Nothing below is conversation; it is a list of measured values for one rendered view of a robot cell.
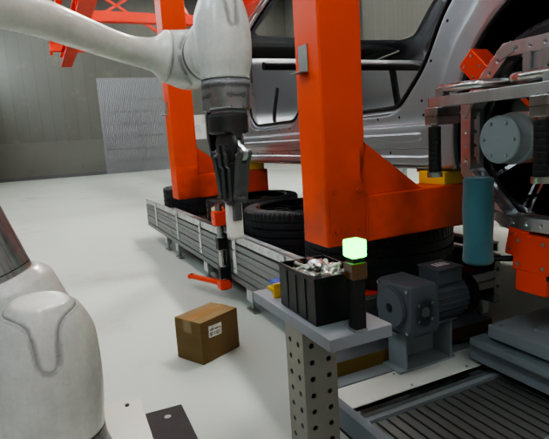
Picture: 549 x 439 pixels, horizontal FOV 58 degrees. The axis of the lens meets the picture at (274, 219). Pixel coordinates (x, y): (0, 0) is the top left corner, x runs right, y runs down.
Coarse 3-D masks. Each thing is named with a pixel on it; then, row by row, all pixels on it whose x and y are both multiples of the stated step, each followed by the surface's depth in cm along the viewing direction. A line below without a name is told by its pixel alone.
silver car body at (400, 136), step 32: (448, 0) 175; (480, 0) 158; (416, 32) 417; (448, 32) 175; (256, 64) 356; (288, 64) 344; (384, 64) 378; (416, 64) 391; (448, 64) 173; (256, 96) 358; (288, 96) 369; (384, 96) 406; (416, 96) 193; (256, 128) 342; (288, 128) 295; (384, 128) 209; (416, 128) 192; (448, 128) 177; (256, 160) 342; (288, 160) 297; (416, 160) 194; (448, 160) 179
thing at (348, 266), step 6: (348, 264) 108; (354, 264) 107; (360, 264) 107; (366, 264) 108; (348, 270) 108; (354, 270) 107; (360, 270) 107; (366, 270) 108; (348, 276) 109; (354, 276) 107; (360, 276) 108; (366, 276) 108
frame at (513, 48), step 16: (512, 48) 139; (528, 48) 135; (496, 64) 145; (512, 64) 145; (464, 112) 157; (480, 112) 158; (464, 128) 158; (480, 128) 158; (464, 144) 159; (464, 160) 161; (480, 160) 160; (464, 176) 160; (496, 192) 156; (496, 208) 151; (512, 208) 151; (512, 224) 147; (528, 224) 144; (544, 224) 137
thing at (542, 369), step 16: (480, 336) 172; (480, 352) 167; (496, 352) 161; (512, 352) 161; (496, 368) 162; (512, 368) 156; (528, 368) 150; (544, 368) 146; (528, 384) 151; (544, 384) 146
